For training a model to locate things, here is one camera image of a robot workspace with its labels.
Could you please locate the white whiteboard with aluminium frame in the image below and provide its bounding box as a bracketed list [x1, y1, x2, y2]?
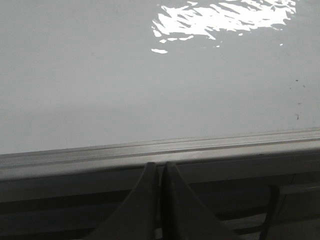
[0, 0, 320, 181]

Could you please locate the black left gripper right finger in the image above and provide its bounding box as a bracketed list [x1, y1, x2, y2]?
[163, 162, 239, 240]

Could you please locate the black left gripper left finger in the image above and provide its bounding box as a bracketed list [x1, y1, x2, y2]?
[86, 162, 159, 240]

